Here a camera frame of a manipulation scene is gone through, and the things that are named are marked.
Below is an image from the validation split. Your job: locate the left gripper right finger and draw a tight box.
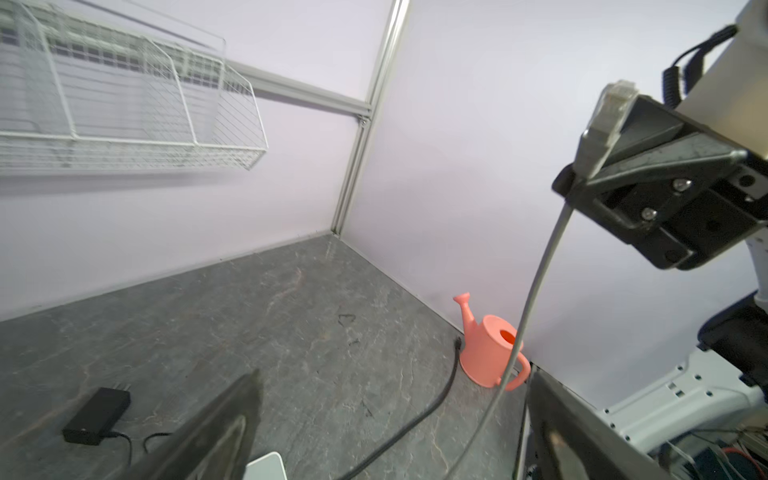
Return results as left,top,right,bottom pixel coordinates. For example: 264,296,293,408
527,370,666,480

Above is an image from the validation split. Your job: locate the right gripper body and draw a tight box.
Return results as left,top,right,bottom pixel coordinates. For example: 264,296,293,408
611,95,768,271

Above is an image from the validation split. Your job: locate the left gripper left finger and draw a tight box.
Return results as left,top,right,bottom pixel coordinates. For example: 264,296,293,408
121,369,264,480

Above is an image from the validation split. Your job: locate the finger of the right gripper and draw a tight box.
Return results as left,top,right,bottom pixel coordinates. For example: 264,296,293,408
552,132,748,245

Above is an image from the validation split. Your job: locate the white network switch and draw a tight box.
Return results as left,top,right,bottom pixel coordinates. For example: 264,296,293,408
243,451,287,480

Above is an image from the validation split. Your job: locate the grey ethernet cable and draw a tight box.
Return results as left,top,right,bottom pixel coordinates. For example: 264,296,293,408
440,79,640,480

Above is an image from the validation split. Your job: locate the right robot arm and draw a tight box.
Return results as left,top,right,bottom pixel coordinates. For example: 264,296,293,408
553,94,767,453

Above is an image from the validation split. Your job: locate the pink watering can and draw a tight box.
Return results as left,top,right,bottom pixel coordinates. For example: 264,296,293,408
453,293,517,388

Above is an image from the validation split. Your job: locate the black cable on table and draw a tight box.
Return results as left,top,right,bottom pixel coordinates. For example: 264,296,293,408
338,337,464,480

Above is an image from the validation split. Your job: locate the white wire wall basket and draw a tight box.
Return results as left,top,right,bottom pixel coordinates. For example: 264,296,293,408
1,1,269,175

